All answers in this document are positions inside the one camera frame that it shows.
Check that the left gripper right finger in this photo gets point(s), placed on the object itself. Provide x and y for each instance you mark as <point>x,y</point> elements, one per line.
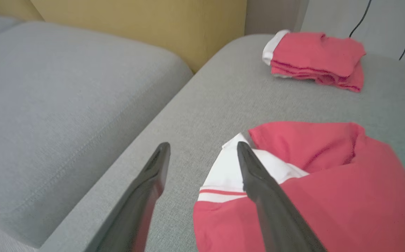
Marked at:
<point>272,210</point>

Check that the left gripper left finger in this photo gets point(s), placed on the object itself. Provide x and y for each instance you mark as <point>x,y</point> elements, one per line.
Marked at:
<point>139,203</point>

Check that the red garment with striped hem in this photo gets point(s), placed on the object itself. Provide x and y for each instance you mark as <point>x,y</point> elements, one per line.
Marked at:
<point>346,196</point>

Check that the red garment with white band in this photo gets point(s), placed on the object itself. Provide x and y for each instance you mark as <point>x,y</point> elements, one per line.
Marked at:
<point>314,52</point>

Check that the grey sofa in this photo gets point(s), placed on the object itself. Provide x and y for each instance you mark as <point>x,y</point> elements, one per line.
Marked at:
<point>223,98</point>

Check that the grey sofa ottoman cushion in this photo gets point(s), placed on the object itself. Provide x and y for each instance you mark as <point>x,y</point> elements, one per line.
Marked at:
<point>65,105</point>

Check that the yellow upholstered furniture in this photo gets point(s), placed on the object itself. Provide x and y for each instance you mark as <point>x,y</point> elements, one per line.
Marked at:
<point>135,24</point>

